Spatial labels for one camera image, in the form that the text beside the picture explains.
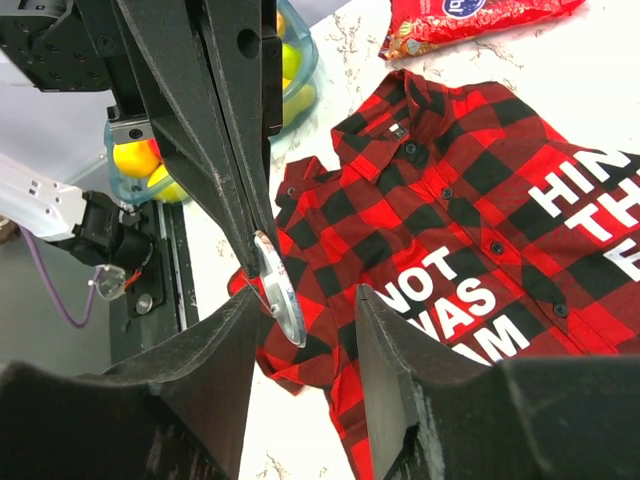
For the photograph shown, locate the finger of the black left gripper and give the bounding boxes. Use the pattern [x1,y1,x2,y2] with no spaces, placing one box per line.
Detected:
[188,1,282,260]

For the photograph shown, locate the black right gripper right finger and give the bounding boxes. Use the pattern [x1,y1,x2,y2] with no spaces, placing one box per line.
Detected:
[356,285,639,479]

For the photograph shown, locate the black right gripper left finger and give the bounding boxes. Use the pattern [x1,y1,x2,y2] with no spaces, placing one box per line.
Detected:
[1,290,259,479]

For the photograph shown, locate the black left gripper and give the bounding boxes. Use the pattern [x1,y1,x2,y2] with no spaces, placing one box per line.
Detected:
[1,1,259,277]

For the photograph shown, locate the clear round sticker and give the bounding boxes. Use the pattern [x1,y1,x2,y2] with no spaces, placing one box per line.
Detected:
[254,230,307,348]

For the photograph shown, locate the red black plaid shirt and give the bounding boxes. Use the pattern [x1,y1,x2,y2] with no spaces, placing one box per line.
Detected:
[257,70,639,479]

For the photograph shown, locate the orange mandarin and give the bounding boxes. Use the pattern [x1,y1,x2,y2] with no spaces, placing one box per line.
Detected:
[276,10,287,39]

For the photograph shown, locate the green lime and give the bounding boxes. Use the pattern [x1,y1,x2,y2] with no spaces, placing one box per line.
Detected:
[282,43,302,80]

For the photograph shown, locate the teal plastic fruit tray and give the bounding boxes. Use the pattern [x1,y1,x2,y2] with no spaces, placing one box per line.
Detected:
[104,1,318,205]

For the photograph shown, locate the red candy bag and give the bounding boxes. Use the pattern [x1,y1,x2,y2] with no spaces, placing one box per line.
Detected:
[379,0,584,61]

